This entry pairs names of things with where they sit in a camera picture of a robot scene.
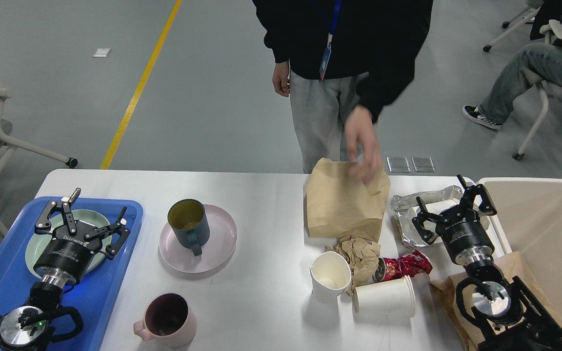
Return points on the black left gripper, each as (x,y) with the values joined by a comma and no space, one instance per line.
(70,255)

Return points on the red snack wrapper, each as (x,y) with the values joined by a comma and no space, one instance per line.
(409,264)

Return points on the pink plate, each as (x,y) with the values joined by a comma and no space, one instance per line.
(214,254)

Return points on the left floor socket plate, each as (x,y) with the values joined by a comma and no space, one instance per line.
(398,164)

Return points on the standing person in black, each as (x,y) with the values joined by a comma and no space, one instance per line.
(342,53)

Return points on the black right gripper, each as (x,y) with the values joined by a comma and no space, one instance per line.
(466,241)

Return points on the white plastic bin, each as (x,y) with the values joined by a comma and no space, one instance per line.
(529,221)

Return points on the blue plastic tray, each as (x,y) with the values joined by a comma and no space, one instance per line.
(96,294)

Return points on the brown paper under arm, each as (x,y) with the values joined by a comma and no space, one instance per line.
(520,270)

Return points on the standing person's left hand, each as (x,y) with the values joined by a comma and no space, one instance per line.
(362,146)

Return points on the pink mug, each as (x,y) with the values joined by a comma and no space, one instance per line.
(168,319)

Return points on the light green plate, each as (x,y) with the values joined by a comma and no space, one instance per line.
(37,243)

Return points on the white office chair right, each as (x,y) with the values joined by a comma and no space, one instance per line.
(546,89)

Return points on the right floor socket plate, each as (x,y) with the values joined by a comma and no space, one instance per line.
(423,164)

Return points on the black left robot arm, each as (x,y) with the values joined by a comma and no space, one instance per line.
(43,319)

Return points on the upright white paper cup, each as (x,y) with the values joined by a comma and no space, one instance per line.
(331,276)

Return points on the dark teal mug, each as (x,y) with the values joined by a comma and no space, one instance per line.
(189,222)

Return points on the white container in foil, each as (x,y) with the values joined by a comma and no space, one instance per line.
(435,208)

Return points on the crumpled brown paper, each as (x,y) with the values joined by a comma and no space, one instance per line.
(362,256)

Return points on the standing person's right hand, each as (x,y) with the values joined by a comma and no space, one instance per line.
(281,79)

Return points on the aluminium foil tray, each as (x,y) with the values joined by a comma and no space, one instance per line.
(401,205)

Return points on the brown paper bag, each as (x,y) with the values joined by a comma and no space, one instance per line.
(336,205)

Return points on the floor socket plate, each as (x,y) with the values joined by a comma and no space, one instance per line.
(423,164)
(398,164)

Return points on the lying white paper cup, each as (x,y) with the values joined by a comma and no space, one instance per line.
(395,297)

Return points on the seated person in jeans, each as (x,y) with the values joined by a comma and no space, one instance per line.
(535,59)

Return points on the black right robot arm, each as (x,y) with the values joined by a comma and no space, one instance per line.
(508,314)

